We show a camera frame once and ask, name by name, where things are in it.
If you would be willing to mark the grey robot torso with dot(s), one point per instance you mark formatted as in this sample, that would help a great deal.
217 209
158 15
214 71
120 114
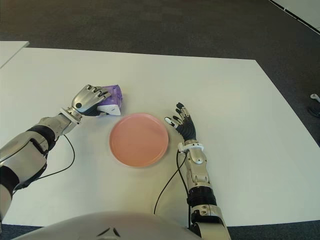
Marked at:
112 227

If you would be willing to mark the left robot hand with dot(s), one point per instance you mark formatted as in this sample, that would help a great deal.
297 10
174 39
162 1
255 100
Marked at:
86 98

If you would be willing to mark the pink round plate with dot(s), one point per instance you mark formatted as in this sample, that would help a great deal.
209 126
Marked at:
138 140

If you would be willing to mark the adjacent white table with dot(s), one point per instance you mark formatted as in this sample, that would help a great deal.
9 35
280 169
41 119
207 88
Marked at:
11 51

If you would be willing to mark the black shoe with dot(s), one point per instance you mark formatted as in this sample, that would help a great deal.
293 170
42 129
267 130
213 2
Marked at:
314 111

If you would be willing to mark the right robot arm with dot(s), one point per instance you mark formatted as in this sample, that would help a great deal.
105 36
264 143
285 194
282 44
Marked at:
201 180

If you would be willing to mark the small white controller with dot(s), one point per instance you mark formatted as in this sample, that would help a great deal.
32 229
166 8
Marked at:
313 96

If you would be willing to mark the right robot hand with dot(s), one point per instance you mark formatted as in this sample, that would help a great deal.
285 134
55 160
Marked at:
187 128

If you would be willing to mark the purple tissue pack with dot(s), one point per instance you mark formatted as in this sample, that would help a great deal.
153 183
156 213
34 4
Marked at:
114 96

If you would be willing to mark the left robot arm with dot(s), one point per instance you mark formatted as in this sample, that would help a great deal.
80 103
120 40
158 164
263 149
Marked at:
30 150

